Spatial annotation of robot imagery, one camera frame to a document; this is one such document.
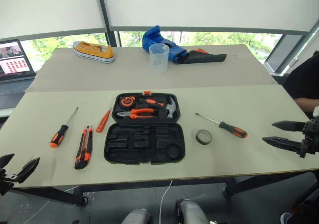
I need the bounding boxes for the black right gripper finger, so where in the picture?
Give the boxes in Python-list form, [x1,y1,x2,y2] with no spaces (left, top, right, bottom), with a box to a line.
[271,120,306,133]
[262,136,304,155]

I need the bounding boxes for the orange black utility knife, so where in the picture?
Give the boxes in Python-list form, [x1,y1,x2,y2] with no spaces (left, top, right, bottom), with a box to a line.
[74,125,94,170]

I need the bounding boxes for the black folded cloth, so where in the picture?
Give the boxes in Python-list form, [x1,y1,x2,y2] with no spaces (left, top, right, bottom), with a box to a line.
[177,50,227,65]

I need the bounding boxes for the large grey rounded shape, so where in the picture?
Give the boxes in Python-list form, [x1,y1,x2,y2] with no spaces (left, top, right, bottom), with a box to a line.
[175,198,209,224]

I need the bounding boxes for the wide white roller blind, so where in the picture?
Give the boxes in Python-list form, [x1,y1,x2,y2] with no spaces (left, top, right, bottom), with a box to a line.
[101,0,319,36]

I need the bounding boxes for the clear plastic measuring cup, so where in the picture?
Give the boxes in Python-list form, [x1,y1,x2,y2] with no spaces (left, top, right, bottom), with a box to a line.
[149,43,170,75]

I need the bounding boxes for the white floor cable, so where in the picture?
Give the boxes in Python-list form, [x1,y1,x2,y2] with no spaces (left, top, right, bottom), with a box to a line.
[159,179,173,224]

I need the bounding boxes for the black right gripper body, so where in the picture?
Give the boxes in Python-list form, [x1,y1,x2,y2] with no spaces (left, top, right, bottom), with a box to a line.
[299,119,319,159]

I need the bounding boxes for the grey laptop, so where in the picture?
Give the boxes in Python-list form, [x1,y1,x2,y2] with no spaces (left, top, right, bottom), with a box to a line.
[0,39,37,110]

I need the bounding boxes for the blue white shoe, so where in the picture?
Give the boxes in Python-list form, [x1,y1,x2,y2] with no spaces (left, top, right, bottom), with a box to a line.
[280,212,293,224]

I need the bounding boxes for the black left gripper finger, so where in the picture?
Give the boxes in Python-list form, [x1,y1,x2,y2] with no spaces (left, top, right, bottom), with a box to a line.
[15,157,41,184]
[0,153,15,171]

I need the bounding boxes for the orange handled pliers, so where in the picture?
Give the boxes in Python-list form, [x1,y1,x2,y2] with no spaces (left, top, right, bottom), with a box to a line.
[117,108,156,120]

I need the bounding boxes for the black electrical tape roll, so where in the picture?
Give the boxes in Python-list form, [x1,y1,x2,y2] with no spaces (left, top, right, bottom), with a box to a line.
[195,129,213,146]

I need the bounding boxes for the person in black shirt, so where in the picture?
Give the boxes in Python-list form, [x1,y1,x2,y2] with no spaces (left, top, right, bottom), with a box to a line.
[283,50,319,120]

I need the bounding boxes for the long screwdriver black orange handle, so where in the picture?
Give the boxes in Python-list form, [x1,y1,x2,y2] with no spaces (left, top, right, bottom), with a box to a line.
[49,107,79,149]

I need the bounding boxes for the grey window post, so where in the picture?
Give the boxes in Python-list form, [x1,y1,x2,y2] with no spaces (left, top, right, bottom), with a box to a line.
[96,0,123,48]

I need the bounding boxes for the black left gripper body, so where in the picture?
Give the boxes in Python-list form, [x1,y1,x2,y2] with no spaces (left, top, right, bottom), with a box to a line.
[0,168,20,196]

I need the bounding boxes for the small orange tester screwdriver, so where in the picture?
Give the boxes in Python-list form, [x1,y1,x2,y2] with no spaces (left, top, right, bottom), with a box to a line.
[95,107,112,134]

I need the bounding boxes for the black plastic tool case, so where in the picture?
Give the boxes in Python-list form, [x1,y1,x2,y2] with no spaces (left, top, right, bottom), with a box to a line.
[103,91,186,165]

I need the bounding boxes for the blue padded glove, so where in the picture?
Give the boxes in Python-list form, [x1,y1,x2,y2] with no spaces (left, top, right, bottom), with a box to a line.
[142,25,188,64]

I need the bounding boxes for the claw hammer orange black handle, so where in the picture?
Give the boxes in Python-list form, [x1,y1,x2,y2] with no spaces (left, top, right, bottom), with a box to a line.
[138,96,178,119]

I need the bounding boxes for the short screwdriver black orange handle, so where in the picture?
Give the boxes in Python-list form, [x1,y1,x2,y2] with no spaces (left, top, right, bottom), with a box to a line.
[194,112,249,139]

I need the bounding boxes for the narrow white roller blind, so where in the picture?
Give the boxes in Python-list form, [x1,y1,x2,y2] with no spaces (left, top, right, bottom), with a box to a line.
[0,0,108,39]

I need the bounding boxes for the orange black tape measure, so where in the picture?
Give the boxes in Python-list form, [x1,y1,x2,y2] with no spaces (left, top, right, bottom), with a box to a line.
[119,96,136,109]

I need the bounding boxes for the small grey rounded shape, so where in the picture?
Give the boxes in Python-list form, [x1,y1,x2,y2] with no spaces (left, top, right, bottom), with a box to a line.
[120,208,152,224]

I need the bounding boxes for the yellow canvas sneaker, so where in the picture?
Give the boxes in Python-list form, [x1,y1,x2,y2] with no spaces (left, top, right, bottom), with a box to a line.
[72,40,116,64]

